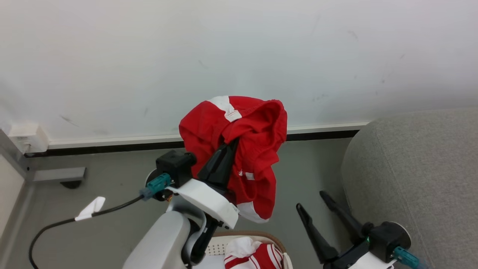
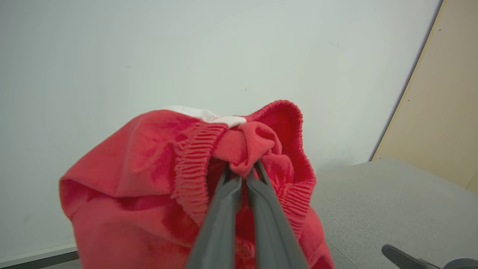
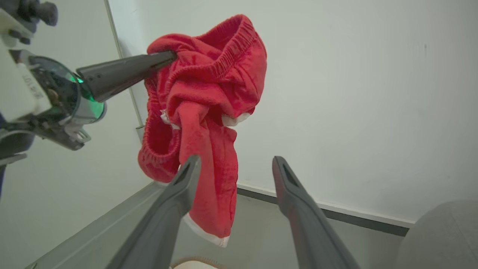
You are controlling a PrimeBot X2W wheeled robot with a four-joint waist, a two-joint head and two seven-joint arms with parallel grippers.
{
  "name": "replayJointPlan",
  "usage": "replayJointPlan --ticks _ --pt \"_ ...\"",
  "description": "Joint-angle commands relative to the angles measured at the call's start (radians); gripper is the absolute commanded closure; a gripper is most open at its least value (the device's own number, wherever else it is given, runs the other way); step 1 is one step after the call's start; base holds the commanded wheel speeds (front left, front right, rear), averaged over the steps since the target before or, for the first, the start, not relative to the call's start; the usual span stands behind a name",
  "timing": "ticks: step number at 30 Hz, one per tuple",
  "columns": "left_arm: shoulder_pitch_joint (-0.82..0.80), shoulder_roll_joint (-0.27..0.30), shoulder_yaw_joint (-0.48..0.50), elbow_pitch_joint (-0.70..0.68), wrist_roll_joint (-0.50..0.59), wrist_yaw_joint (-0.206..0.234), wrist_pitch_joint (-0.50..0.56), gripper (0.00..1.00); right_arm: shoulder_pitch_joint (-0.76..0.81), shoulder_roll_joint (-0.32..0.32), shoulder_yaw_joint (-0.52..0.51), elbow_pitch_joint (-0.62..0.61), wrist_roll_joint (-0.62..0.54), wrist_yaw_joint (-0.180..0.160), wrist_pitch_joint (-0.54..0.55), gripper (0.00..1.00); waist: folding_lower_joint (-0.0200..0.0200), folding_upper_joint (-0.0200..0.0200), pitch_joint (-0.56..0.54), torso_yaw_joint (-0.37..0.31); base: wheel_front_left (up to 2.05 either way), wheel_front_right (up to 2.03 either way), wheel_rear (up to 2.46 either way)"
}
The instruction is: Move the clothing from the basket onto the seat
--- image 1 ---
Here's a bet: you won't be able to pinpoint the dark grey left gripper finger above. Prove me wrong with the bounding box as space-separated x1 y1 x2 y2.
214 137 240 190
197 144 227 184

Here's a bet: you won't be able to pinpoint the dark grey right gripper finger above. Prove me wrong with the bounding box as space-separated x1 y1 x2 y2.
296 203 339 264
320 191 368 245

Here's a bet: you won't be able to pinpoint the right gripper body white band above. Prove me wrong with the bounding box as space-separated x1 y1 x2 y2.
323 239 397 269

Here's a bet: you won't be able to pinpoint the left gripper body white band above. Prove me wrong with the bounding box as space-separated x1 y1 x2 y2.
166 179 240 229

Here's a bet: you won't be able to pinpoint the red shorts with white trim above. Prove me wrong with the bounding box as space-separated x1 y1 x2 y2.
179 96 288 224

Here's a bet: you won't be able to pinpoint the white laundry basket tan rim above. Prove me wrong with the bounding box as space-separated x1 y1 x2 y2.
194 231 294 269

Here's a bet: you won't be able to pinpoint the red white striped garment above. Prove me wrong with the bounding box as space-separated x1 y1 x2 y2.
224 236 285 269

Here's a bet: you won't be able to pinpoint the plain white garment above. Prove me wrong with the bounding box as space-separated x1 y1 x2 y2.
194 256 227 269

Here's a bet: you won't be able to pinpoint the black and white baseboard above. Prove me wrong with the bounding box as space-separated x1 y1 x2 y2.
24 121 371 158

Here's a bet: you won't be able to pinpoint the white tag on cable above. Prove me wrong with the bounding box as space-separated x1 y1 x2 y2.
74 196 106 222

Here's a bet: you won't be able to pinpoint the grey metal furniture frame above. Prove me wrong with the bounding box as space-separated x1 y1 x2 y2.
0 129 87 189

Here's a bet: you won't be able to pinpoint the white wall socket box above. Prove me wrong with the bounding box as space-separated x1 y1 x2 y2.
7 123 50 154

